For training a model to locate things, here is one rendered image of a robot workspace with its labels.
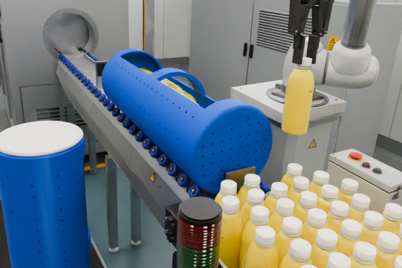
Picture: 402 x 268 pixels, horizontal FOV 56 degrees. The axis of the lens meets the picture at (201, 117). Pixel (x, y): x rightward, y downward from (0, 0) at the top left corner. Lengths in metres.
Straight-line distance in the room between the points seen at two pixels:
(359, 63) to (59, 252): 1.36
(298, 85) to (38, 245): 0.98
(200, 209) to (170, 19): 6.31
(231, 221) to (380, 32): 2.28
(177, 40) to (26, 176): 5.80
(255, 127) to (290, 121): 0.14
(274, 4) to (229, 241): 2.59
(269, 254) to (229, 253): 0.14
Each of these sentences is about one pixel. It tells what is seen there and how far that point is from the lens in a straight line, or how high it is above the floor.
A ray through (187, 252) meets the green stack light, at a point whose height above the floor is 1.20.
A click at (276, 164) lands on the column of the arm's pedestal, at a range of 1.83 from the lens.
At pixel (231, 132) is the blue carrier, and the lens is 1.07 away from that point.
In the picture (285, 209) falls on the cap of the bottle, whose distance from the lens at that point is 0.88.
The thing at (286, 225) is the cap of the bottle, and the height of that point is 1.10.
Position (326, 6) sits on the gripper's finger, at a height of 1.51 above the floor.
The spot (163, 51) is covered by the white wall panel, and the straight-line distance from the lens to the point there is 6.81.
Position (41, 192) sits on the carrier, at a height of 0.90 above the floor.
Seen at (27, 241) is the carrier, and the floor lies 0.71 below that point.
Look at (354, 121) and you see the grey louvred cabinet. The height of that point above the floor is 0.61.
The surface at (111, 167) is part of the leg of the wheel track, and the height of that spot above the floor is 0.57.
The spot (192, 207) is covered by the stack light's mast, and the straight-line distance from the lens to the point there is 0.55.
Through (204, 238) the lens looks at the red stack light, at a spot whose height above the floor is 1.23.
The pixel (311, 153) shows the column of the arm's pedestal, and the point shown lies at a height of 0.81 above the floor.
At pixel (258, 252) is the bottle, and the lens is 0.80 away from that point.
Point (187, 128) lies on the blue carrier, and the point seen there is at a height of 1.16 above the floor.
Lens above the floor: 1.57
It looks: 21 degrees down
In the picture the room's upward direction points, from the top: 3 degrees clockwise
